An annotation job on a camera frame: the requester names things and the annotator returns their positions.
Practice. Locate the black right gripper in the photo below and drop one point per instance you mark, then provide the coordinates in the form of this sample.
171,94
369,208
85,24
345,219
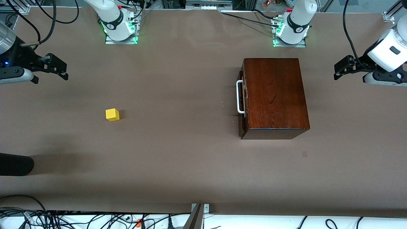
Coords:
28,58

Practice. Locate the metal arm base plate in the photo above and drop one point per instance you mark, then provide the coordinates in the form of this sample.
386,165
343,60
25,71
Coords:
289,45
120,42

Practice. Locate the grey metal bar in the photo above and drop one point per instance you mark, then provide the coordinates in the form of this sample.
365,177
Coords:
194,219

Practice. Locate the orange clip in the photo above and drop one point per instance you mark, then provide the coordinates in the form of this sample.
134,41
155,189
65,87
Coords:
139,222

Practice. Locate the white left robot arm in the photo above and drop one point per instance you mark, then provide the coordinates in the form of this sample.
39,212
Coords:
381,58

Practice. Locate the dark brown wooden cabinet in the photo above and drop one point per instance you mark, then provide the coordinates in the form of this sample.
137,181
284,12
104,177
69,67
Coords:
273,95

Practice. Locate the small metal bracket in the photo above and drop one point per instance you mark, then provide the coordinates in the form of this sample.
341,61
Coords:
206,208

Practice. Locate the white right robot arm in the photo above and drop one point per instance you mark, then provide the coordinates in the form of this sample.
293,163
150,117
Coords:
111,16

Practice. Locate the yellow cube block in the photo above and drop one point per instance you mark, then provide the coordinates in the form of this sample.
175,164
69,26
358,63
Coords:
112,115

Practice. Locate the aluminium frame profile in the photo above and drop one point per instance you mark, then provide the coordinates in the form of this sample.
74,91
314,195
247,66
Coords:
391,12
22,8

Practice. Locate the black ribbed cylinder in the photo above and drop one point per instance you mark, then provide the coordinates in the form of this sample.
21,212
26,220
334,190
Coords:
16,164

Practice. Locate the grey power strip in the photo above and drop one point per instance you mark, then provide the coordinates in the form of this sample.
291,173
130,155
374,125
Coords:
208,6

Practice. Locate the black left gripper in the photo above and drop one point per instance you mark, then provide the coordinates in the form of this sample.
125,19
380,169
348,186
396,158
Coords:
362,62

